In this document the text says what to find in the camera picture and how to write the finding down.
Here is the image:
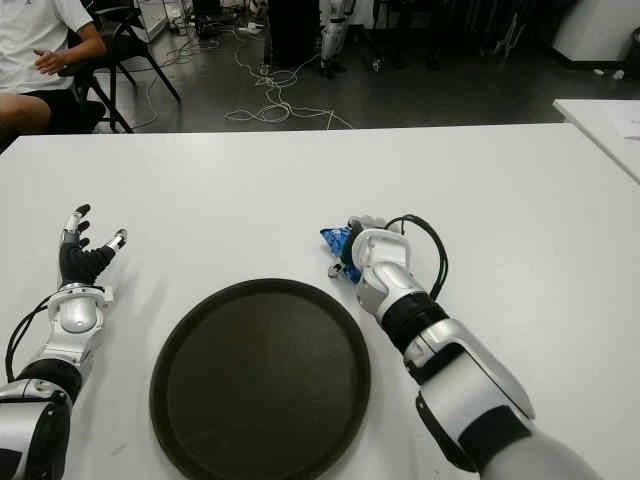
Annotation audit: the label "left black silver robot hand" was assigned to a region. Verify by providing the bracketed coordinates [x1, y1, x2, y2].
[58, 202, 129, 289]

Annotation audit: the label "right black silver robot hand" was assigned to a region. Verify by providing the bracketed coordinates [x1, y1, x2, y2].
[327, 214, 404, 279]

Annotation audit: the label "blue Oreo cookie packet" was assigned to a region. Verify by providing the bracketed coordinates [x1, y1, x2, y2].
[319, 224, 362, 285]

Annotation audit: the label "round dark brown tray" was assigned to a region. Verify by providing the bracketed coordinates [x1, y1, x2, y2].
[148, 277, 372, 480]

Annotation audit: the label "silver humanoid robot legs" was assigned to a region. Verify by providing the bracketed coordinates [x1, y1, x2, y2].
[319, 0, 359, 79]

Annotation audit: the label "seated person white shirt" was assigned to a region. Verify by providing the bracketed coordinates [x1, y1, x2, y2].
[0, 0, 109, 146]

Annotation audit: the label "black folding chair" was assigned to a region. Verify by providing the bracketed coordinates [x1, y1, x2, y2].
[59, 0, 182, 134]

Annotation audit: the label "grey folded stand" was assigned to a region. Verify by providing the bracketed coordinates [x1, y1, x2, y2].
[492, 9, 526, 56]

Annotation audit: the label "white panel board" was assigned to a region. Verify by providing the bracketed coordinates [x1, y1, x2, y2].
[134, 0, 170, 42]

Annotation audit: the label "white side table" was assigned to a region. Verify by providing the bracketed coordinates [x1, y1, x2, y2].
[552, 98, 640, 184]

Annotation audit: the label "white paper sheet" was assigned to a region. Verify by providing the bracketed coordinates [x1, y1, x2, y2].
[608, 102, 640, 140]

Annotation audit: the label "white cabinet black base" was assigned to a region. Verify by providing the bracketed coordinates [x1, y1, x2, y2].
[551, 0, 640, 64]

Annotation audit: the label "right arm black cables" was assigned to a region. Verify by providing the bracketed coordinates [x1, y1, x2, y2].
[387, 213, 450, 301]

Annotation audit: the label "arm black cables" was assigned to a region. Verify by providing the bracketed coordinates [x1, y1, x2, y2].
[3, 294, 61, 381]
[387, 213, 450, 301]

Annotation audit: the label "left arm black cables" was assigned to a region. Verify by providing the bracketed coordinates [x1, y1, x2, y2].
[3, 294, 61, 381]

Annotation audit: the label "white cable on floor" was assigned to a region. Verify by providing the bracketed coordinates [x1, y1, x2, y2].
[224, 14, 356, 130]

